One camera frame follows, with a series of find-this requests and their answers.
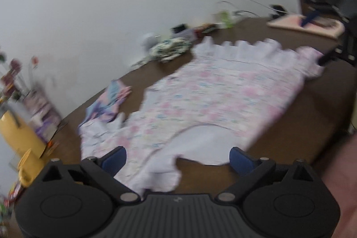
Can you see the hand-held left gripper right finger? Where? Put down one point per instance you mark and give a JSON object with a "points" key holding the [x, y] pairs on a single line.
{"points": [[239, 161]]}

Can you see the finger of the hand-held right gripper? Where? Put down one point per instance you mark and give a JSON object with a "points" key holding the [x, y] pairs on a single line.
{"points": [[310, 18], [327, 58]]}

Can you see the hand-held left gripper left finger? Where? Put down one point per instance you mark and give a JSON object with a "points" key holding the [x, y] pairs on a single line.
{"points": [[114, 159]]}

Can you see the pink floral dress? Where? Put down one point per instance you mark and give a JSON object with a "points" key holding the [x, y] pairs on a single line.
{"points": [[209, 93]]}

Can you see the pale pink board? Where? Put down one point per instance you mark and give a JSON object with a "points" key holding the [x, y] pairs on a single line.
{"points": [[290, 23]]}

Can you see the small black device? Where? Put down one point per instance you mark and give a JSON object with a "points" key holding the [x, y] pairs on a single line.
{"points": [[276, 10]]}

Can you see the blue and pink small garment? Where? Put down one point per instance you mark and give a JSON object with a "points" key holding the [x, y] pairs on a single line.
{"points": [[108, 104]]}

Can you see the small orange tool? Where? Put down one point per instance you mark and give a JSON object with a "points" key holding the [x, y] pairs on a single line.
{"points": [[52, 146]]}

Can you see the purple tissue box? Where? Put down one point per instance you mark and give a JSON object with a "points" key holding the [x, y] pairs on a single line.
{"points": [[48, 126]]}

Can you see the green packet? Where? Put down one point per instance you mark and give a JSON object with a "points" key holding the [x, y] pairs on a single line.
{"points": [[226, 19]]}

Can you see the yellow cup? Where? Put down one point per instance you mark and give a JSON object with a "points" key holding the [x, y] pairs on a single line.
{"points": [[28, 168]]}

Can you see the pink textured vase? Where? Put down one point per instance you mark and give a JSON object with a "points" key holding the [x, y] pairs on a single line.
{"points": [[37, 104]]}

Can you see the yellow thermos jug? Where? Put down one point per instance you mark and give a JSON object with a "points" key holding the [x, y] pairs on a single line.
{"points": [[16, 134]]}

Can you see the colourful packet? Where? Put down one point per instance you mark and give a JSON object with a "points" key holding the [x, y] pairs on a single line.
{"points": [[8, 196]]}

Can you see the grey tin box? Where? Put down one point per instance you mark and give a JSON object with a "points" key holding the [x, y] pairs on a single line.
{"points": [[189, 35]]}

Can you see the green floral folded cloth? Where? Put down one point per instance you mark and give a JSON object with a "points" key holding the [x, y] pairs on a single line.
{"points": [[170, 48]]}

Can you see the small black box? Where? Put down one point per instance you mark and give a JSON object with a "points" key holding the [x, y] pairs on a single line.
{"points": [[180, 28]]}

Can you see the dried rose bouquet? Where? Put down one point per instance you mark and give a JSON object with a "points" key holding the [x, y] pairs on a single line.
{"points": [[11, 73]]}

